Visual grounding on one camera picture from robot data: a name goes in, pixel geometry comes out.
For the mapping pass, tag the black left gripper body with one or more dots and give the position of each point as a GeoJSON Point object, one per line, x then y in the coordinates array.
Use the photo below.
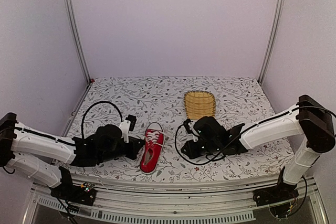
{"type": "Point", "coordinates": [110, 156]}

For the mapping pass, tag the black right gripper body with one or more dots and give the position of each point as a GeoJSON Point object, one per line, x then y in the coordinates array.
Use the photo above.
{"type": "Point", "coordinates": [211, 147]}

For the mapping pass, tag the white shoelace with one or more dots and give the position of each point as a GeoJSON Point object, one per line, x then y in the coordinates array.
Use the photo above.
{"type": "Point", "coordinates": [152, 137]}

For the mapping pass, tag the red canvas sneaker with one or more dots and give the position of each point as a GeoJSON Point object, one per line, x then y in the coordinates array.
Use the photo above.
{"type": "Point", "coordinates": [151, 153]}

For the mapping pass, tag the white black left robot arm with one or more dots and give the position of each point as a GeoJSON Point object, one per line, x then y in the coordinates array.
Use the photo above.
{"type": "Point", "coordinates": [21, 147]}

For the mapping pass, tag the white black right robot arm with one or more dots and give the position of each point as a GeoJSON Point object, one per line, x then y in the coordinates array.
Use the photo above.
{"type": "Point", "coordinates": [307, 117]}

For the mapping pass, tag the woven bamboo tray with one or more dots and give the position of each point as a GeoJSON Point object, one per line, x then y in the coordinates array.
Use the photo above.
{"type": "Point", "coordinates": [199, 104]}

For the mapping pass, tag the floral patterned table mat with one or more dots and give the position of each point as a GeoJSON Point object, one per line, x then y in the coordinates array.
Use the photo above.
{"type": "Point", "coordinates": [160, 99]}

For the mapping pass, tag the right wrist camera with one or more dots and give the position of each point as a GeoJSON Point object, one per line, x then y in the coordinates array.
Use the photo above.
{"type": "Point", "coordinates": [189, 127]}

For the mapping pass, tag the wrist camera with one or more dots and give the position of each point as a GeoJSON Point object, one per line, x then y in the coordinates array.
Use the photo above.
{"type": "Point", "coordinates": [189, 127]}
{"type": "Point", "coordinates": [127, 126]}

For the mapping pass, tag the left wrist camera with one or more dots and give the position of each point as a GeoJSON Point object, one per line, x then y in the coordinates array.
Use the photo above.
{"type": "Point", "coordinates": [127, 126]}

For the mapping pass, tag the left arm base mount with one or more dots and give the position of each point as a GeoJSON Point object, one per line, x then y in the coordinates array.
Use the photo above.
{"type": "Point", "coordinates": [74, 194]}

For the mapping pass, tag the aluminium front rail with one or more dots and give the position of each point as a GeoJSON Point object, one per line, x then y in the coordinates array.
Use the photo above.
{"type": "Point", "coordinates": [230, 201]}

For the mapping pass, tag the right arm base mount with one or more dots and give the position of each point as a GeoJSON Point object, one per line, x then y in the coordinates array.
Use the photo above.
{"type": "Point", "coordinates": [278, 195]}

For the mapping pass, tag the left aluminium frame post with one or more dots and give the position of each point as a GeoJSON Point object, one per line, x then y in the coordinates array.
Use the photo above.
{"type": "Point", "coordinates": [76, 38]}

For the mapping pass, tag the aluminium frame post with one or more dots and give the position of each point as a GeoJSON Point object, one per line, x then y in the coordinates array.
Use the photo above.
{"type": "Point", "coordinates": [271, 41]}
{"type": "Point", "coordinates": [76, 38]}

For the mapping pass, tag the right aluminium frame post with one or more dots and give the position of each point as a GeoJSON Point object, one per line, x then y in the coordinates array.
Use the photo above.
{"type": "Point", "coordinates": [271, 41]}

